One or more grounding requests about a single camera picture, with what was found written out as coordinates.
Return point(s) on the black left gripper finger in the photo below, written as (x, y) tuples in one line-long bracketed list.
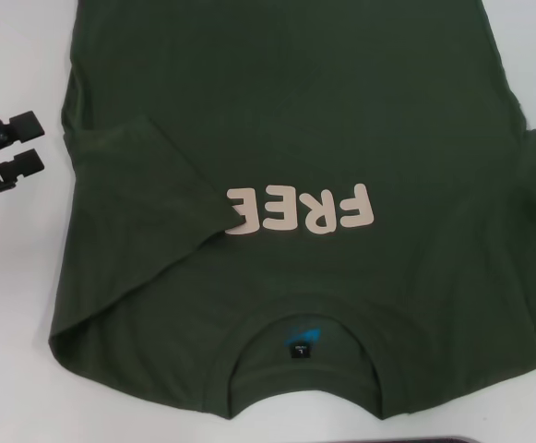
[(23, 164), (23, 127)]

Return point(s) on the dark green FREE T-shirt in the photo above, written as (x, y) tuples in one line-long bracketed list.
[(295, 92)]

